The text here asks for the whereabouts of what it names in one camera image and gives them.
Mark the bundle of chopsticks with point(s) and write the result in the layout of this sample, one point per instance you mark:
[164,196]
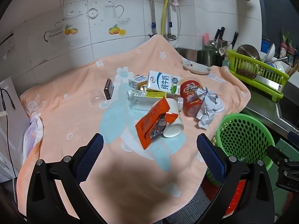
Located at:
[294,68]

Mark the white paper cup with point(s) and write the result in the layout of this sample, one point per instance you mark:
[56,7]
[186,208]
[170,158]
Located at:
[175,108]

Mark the steel water valve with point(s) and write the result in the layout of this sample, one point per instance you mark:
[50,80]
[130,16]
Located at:
[172,37]

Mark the small orange sachet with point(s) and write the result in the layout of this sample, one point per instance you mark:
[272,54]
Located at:
[171,117]

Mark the peach flower print blanket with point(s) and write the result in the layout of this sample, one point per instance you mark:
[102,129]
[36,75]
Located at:
[70,112]

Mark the white appliance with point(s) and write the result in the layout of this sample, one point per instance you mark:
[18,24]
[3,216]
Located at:
[14,126]

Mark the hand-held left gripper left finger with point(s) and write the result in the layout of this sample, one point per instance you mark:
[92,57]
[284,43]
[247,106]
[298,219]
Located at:
[91,155]

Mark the light blue soap bottle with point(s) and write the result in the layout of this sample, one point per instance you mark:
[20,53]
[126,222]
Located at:
[225,63]

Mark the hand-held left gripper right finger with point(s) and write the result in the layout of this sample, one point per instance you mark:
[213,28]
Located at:
[210,158]

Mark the red snack cup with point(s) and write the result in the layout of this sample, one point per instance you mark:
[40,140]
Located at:
[190,95]

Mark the clear plastic cup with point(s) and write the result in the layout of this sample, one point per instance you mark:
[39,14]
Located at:
[96,98]

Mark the white flower print plate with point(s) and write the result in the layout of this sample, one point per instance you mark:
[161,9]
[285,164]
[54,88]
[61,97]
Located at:
[196,68]

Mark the white paper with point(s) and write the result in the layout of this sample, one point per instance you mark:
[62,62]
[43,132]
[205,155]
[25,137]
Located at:
[210,107]

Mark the steel bowl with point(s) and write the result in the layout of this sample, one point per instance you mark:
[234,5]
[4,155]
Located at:
[247,51]

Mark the white lilac cloth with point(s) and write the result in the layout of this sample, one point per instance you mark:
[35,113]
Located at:
[35,130]

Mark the wall notice sticker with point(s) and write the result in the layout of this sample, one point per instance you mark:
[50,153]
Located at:
[5,46]

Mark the orange snack wrapper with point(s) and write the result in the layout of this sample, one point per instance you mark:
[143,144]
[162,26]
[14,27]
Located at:
[150,121]

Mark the small black box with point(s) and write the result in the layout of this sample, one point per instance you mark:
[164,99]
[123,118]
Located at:
[108,89]

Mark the white ceramic bowl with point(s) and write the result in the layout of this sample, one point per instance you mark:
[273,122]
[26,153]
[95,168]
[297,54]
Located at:
[271,50]

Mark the white blue milk carton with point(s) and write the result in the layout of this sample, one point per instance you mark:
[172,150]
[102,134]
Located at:
[161,81]

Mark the blue plastic container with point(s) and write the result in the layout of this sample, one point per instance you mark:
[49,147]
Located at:
[265,45]

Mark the green utensil holder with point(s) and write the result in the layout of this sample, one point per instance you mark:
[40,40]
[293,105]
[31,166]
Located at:
[206,56]

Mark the pink brush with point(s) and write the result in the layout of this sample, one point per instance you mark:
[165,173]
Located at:
[206,38]

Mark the green perforated plastic basket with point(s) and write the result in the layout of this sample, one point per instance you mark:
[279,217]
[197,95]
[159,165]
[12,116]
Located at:
[243,137]

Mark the steel ladle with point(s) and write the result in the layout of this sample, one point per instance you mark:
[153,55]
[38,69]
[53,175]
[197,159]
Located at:
[211,43]

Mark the green plastic dish rack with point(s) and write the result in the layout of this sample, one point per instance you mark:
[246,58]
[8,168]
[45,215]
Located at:
[257,72]

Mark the red plastic stool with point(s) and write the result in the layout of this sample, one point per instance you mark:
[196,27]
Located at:
[238,191]

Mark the pink wall hook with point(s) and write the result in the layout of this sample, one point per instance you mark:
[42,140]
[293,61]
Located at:
[174,1]

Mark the steel sink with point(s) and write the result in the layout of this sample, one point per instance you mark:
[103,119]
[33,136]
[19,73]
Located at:
[288,108]

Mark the person's plaid trousers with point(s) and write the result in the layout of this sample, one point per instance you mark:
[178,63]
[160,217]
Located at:
[186,206]

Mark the small white drink carton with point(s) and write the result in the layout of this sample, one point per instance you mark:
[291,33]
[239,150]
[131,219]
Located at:
[137,80]

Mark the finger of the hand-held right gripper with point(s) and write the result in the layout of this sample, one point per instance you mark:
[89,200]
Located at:
[278,154]
[293,136]

